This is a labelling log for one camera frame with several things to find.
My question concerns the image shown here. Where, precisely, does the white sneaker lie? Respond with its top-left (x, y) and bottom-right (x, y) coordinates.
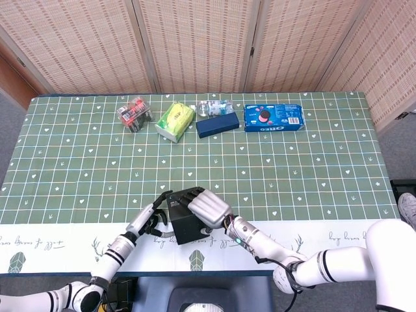
top-left (396, 192), bottom-right (416, 233)

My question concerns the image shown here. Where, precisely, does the dark blue rectangular box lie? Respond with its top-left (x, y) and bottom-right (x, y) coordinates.
top-left (196, 112), bottom-right (241, 140)

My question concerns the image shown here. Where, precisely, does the blue Oreo cookie box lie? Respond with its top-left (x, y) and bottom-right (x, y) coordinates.
top-left (243, 103), bottom-right (306, 133)

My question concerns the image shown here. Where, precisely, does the black device with cables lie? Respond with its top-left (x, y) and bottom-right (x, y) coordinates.
top-left (103, 278), bottom-right (137, 312)

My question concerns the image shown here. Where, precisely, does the black paper box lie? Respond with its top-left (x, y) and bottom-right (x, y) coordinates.
top-left (165, 188), bottom-right (211, 246)

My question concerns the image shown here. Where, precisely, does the bamboo folding screen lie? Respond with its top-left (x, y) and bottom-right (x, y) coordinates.
top-left (0, 0), bottom-right (416, 133)

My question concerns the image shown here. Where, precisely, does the pack of batteries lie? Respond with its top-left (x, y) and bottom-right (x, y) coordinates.
top-left (116, 95), bottom-right (153, 133)

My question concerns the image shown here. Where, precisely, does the green tissue pack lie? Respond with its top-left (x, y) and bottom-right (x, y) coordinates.
top-left (155, 100), bottom-right (196, 143)

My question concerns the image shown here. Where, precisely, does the green grid tablecloth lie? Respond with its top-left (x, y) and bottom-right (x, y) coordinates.
top-left (0, 92), bottom-right (407, 277)

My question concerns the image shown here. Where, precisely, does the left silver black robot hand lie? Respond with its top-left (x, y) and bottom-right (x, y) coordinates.
top-left (125, 190), bottom-right (176, 241)

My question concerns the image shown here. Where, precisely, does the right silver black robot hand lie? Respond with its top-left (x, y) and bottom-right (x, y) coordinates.
top-left (177, 187), bottom-right (233, 235)

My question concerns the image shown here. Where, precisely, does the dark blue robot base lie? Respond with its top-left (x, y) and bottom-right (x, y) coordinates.
top-left (165, 276), bottom-right (276, 312)

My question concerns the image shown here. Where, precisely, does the clear plastic bottle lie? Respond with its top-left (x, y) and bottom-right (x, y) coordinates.
top-left (196, 99), bottom-right (235, 118)

